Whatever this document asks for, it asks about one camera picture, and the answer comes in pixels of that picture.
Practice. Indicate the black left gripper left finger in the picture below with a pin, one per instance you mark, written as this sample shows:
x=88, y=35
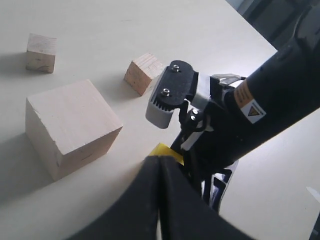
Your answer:
x=134, y=215

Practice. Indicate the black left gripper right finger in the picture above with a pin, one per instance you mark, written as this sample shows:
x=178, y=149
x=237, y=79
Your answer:
x=183, y=214

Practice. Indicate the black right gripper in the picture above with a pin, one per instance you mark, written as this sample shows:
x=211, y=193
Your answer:
x=210, y=145

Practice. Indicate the yellow cube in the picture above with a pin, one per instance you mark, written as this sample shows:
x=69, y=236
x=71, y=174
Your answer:
x=163, y=150

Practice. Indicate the large wooden cube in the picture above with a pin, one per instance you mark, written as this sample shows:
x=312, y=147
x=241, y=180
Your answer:
x=70, y=126

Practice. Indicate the medium wooden cube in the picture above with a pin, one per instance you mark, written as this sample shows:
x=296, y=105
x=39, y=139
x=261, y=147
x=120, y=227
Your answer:
x=143, y=72

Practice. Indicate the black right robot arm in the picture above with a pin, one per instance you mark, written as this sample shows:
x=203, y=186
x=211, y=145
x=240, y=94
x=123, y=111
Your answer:
x=281, y=92

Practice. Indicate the small wooden cube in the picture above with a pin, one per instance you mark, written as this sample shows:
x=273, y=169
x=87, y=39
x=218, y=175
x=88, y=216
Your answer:
x=41, y=53

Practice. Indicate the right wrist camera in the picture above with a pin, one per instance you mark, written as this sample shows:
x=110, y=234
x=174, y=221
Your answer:
x=177, y=83

